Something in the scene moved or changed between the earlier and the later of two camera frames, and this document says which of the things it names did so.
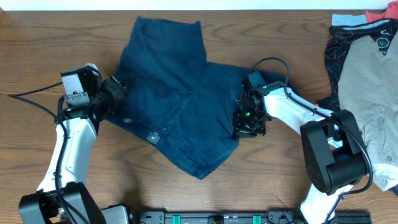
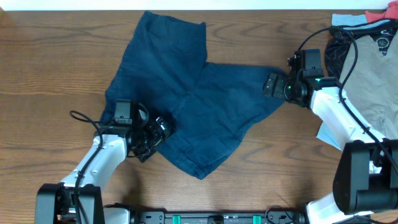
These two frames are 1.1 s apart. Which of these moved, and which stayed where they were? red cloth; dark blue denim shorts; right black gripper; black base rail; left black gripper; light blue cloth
Moved: left black gripper; right black gripper
Stayed: light blue cloth; dark blue denim shorts; black base rail; red cloth
